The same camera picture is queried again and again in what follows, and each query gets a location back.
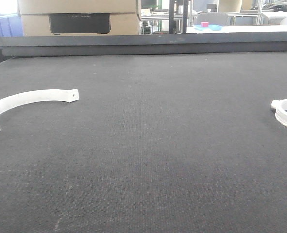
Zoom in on pink cube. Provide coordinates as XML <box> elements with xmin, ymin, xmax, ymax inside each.
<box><xmin>201</xmin><ymin>21</ymin><xmax>209</xmax><ymax>28</ymax></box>

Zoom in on blue bin far left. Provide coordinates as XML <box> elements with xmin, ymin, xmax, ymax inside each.
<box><xmin>0</xmin><ymin>13</ymin><xmax>23</xmax><ymax>37</ymax></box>

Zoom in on light blue tray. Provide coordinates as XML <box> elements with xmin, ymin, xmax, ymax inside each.
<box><xmin>193</xmin><ymin>24</ymin><xmax>223</xmax><ymax>31</ymax></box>

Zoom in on cardboard box with black insert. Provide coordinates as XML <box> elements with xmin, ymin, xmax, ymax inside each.
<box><xmin>17</xmin><ymin>0</ymin><xmax>141</xmax><ymax>36</ymax></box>

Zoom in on grey office chair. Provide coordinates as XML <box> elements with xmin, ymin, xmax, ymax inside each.
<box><xmin>196</xmin><ymin>12</ymin><xmax>229</xmax><ymax>26</ymax></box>

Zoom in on black vertical post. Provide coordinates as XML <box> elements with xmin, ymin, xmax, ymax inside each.
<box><xmin>169</xmin><ymin>0</ymin><xmax>191</xmax><ymax>34</ymax></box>

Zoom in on large white curved pipe clamp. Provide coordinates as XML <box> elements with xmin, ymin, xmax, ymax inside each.
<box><xmin>0</xmin><ymin>89</ymin><xmax>79</xmax><ymax>115</ymax></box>

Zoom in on dark grey table edge board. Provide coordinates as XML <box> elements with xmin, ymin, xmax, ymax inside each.
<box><xmin>0</xmin><ymin>32</ymin><xmax>287</xmax><ymax>57</ymax></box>

